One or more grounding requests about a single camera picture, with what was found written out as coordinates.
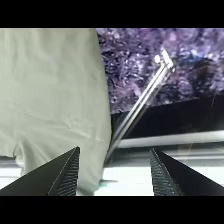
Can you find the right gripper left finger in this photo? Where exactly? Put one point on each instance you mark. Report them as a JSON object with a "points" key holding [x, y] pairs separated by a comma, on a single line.
{"points": [[53, 180]]}

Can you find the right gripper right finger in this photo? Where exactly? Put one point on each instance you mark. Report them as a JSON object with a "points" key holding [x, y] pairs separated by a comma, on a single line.
{"points": [[180, 180]]}

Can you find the green shirt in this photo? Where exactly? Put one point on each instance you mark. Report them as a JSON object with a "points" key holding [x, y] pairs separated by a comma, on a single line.
{"points": [[50, 93]]}

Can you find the silver frame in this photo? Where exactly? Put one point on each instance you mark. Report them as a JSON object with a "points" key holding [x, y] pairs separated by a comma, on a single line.
{"points": [[130, 181]]}

